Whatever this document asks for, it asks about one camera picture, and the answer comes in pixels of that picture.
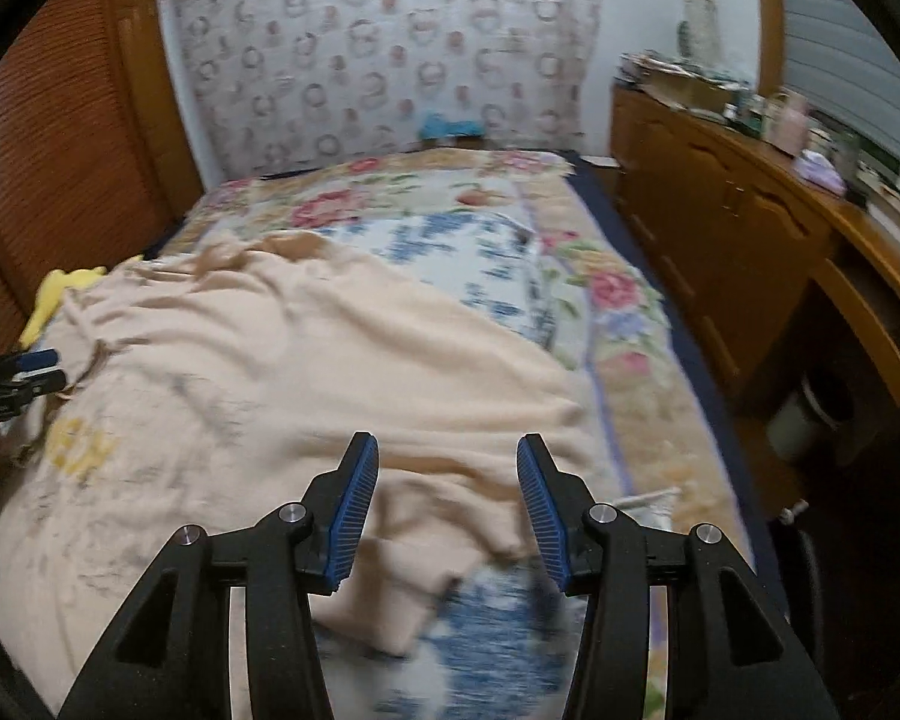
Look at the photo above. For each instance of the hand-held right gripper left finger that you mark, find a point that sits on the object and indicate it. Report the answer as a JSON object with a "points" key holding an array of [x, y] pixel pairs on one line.
{"points": [[352, 510]]}

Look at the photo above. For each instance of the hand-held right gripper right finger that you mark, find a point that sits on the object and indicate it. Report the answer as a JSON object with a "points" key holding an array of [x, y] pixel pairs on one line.
{"points": [[541, 517]]}

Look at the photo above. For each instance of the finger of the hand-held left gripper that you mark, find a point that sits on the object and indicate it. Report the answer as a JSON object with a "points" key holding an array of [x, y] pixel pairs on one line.
{"points": [[34, 360], [45, 380]]}

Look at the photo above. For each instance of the beige shirt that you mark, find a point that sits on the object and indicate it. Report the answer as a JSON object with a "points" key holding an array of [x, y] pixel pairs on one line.
{"points": [[270, 360]]}

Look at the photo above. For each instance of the yellow plush toy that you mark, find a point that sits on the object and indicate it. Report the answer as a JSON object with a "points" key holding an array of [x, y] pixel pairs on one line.
{"points": [[52, 292]]}

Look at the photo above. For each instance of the white cloth strip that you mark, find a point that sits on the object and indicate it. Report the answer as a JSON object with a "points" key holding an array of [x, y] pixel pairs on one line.
{"points": [[649, 501]]}

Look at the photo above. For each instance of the dark blue mattress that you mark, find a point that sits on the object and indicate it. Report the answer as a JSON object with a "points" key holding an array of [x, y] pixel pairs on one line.
{"points": [[690, 352]]}

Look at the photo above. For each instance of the wooden louvered wardrobe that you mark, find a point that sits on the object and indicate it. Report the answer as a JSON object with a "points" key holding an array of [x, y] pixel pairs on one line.
{"points": [[67, 127]]}

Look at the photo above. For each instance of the floral bedspread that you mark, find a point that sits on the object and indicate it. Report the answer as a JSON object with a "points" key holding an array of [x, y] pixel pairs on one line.
{"points": [[615, 292]]}

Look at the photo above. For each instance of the white waste bin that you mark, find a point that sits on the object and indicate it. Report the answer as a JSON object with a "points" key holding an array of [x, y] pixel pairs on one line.
{"points": [[791, 420]]}

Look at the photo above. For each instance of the blue floral white quilt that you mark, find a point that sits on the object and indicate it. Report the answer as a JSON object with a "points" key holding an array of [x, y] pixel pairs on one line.
{"points": [[457, 255]]}

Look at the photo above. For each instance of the wooden sideboard cabinet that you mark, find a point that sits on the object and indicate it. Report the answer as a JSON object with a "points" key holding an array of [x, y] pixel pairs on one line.
{"points": [[720, 187]]}

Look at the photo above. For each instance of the blue cloth bundle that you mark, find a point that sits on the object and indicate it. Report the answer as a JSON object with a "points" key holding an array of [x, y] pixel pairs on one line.
{"points": [[446, 125]]}

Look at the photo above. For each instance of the purple cloth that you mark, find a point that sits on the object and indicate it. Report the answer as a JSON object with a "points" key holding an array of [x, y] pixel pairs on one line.
{"points": [[821, 169]]}

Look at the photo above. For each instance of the pile of papers and boxes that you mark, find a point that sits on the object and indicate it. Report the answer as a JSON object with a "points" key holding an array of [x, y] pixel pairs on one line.
{"points": [[682, 82]]}

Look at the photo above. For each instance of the pink container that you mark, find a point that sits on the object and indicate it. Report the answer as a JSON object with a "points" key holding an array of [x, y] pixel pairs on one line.
{"points": [[791, 127]]}

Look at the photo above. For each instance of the lace curtain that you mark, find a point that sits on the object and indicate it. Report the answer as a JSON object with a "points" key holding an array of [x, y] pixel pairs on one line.
{"points": [[701, 15]]}

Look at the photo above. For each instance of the grey window shutter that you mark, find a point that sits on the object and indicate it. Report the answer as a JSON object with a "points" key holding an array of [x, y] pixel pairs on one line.
{"points": [[832, 45]]}

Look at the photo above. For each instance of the circle patterned wall cloth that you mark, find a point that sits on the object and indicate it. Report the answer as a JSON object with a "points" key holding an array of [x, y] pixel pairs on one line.
{"points": [[382, 37]]}

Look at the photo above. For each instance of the wooden window frame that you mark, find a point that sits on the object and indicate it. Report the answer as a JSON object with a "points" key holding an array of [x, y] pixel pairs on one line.
{"points": [[769, 15]]}

